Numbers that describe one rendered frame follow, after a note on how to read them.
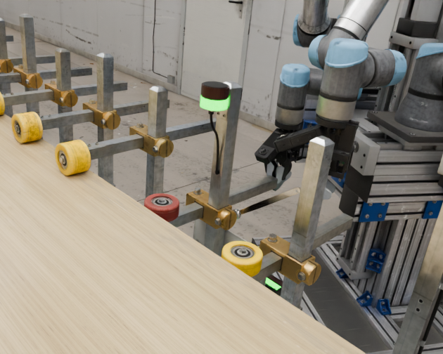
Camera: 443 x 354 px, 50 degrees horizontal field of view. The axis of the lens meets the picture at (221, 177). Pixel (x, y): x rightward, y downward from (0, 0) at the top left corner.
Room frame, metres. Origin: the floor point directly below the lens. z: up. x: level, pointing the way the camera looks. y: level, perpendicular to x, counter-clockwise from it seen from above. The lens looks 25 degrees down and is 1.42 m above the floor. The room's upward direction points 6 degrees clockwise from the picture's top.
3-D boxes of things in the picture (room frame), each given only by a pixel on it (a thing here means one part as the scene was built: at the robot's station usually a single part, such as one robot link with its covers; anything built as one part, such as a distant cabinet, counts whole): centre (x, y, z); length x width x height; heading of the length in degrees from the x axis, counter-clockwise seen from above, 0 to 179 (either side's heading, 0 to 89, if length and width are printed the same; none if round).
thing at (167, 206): (0.94, 0.13, 0.85); 0.08 x 0.08 x 0.11
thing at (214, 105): (0.98, 0.03, 1.14); 0.06 x 0.06 x 0.02
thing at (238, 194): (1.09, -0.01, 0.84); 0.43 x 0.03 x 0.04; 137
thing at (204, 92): (0.98, 0.03, 1.16); 0.06 x 0.06 x 0.02
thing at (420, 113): (1.34, -0.56, 1.09); 0.15 x 0.15 x 0.10
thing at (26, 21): (1.69, 0.74, 0.93); 0.03 x 0.03 x 0.48; 47
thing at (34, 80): (1.71, 0.75, 0.95); 0.13 x 0.06 x 0.05; 47
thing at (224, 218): (1.03, 0.02, 0.85); 0.13 x 0.06 x 0.05; 47
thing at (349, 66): (0.94, -0.22, 1.24); 0.09 x 0.08 x 0.11; 125
